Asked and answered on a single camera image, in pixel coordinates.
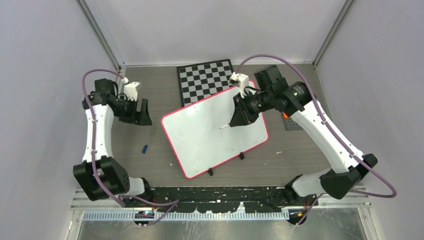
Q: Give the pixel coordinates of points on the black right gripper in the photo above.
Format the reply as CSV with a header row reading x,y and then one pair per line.
x,y
242,115

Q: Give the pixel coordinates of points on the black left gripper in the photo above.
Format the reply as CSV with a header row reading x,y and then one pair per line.
x,y
143,118

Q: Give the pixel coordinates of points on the blue marker cap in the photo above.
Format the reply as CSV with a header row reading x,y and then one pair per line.
x,y
144,149

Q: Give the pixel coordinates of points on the pink framed whiteboard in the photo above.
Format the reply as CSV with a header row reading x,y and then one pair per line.
x,y
199,139

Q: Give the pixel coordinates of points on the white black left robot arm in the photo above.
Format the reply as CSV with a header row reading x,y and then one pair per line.
x,y
99,174

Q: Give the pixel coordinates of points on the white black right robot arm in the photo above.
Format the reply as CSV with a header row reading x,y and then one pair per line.
x,y
346,170

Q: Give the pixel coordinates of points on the grey studded building baseplate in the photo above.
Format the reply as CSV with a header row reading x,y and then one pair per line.
x,y
290,124

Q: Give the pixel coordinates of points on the black white chessboard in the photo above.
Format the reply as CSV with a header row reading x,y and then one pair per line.
x,y
201,80

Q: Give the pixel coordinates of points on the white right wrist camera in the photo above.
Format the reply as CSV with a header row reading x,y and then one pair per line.
x,y
240,80

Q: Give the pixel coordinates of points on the black mounting base plate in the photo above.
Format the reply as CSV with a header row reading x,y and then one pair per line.
x,y
228,199

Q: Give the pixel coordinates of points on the slotted aluminium rail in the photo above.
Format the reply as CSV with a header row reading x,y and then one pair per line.
x,y
148,215

